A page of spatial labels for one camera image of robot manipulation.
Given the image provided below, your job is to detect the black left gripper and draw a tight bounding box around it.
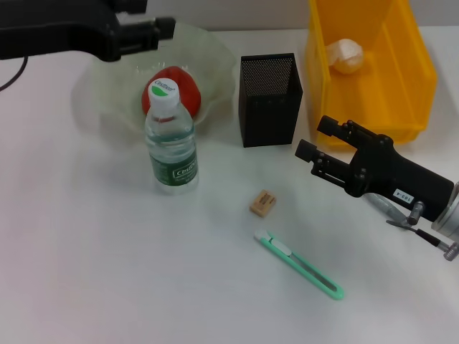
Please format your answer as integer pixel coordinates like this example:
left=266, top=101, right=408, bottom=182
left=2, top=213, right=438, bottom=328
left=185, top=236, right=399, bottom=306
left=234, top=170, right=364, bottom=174
left=0, top=0, right=177, bottom=64

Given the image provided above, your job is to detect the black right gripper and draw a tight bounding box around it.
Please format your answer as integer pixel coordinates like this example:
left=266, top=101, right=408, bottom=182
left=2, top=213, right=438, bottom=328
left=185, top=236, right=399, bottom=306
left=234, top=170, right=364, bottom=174
left=294, top=115, right=455, bottom=223

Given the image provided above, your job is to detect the white paper ball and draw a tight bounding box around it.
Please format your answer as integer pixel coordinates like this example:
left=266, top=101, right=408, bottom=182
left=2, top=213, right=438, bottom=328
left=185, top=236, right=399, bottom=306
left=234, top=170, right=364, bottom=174
left=324, top=38, right=366, bottom=75

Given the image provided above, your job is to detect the red orange fruit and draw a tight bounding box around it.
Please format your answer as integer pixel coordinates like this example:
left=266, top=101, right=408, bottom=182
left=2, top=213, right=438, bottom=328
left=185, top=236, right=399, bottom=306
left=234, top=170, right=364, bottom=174
left=141, top=65, right=202, bottom=121

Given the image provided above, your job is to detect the clear green-label water bottle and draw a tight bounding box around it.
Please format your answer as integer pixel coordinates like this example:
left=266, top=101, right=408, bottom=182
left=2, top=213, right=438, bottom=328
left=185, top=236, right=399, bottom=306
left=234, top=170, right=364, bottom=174
left=144, top=77, right=200, bottom=196

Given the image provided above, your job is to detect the black mesh pen holder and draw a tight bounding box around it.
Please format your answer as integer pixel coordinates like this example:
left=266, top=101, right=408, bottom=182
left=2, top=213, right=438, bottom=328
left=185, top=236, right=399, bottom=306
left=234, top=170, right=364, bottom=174
left=238, top=52, right=304, bottom=148

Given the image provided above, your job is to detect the tan rubber eraser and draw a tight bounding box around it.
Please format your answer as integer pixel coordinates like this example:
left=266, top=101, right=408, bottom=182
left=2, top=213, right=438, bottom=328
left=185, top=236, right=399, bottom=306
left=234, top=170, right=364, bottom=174
left=249, top=188, right=279, bottom=219

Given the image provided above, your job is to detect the pale green glass fruit plate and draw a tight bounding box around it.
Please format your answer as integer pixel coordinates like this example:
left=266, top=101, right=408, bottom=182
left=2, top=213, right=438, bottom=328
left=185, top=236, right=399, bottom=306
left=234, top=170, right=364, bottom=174
left=71, top=21, right=236, bottom=144

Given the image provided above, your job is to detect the grey marker pen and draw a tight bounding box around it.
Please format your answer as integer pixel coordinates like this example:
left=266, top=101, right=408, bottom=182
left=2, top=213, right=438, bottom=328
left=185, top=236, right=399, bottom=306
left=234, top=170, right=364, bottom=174
left=365, top=193, right=410, bottom=225

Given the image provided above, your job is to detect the mint green utility knife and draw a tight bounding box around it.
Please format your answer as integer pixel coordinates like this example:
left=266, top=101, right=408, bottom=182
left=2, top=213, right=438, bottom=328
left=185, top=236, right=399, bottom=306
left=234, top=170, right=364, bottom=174
left=253, top=229, right=345, bottom=300

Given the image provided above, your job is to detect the yellow plastic storage bin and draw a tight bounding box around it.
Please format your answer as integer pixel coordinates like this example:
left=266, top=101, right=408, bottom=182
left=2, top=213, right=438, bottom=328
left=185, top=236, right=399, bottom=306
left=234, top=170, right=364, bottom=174
left=304, top=0, right=438, bottom=151

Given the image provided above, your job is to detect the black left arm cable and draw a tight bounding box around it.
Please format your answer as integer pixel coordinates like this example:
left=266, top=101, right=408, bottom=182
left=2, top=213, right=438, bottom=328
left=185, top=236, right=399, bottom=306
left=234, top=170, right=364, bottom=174
left=0, top=55, right=29, bottom=92

